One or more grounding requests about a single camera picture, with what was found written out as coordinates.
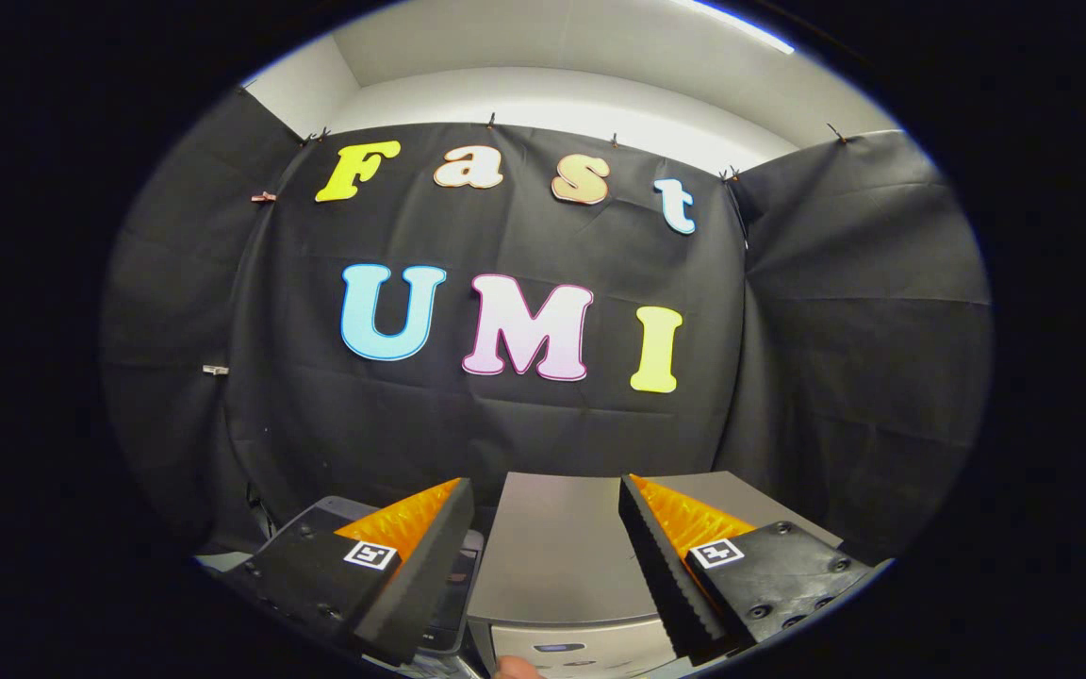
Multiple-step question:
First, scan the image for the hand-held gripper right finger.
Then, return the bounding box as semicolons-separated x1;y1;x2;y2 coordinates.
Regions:
618;473;876;663

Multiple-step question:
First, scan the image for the black backdrop cloth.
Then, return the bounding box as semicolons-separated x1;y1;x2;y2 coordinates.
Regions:
100;87;994;567

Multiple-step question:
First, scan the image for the grey metal cabinet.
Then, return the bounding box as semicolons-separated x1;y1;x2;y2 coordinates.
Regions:
466;472;846;679

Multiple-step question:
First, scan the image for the grey washing machine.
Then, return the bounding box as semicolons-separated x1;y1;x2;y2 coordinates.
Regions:
390;643;485;679

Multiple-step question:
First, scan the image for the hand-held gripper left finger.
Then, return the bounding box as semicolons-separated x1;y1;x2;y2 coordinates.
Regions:
241;477;475;667

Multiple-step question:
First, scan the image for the dark glass washing machine lid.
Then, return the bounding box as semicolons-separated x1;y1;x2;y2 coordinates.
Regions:
303;495;487;654

